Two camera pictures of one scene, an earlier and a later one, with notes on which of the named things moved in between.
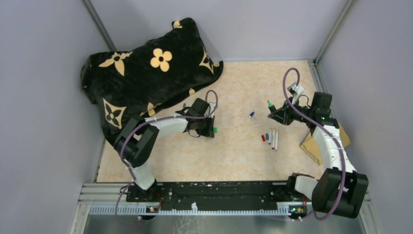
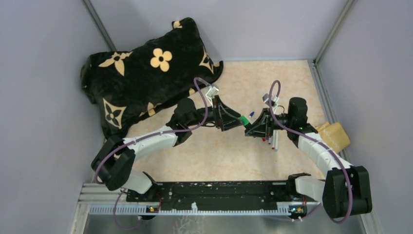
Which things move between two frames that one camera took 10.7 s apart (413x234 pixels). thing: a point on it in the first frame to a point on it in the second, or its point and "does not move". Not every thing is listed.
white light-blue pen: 276,141 does not move
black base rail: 211,193 does not move
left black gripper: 206,126 to 216,113
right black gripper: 284,114 to 259,128
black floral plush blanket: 133,83 does not move
